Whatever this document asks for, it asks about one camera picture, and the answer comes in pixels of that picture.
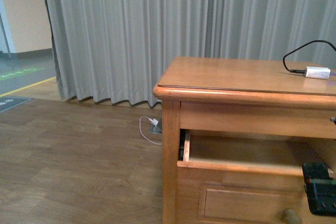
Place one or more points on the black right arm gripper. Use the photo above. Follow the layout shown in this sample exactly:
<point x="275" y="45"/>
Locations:
<point x="320" y="189"/>

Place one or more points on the wooden top drawer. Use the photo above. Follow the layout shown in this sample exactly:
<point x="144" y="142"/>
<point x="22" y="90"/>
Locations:
<point x="246" y="178"/>

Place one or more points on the wooden nightstand cabinet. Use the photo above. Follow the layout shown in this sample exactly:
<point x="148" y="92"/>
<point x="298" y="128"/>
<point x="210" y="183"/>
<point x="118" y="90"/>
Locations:
<point x="237" y="96"/>

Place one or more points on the white charger adapter block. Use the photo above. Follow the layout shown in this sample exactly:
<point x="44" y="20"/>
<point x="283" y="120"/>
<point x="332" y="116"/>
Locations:
<point x="317" y="72"/>

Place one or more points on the metal floor socket box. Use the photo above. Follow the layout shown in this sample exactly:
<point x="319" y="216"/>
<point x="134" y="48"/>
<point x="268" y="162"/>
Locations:
<point x="156" y="129"/>

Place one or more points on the white floor charger plug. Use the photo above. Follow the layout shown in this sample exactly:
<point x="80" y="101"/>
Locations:
<point x="154" y="121"/>

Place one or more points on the grey pleated curtain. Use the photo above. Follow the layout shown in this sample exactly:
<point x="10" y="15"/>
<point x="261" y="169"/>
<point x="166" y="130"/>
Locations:
<point x="119" y="49"/>

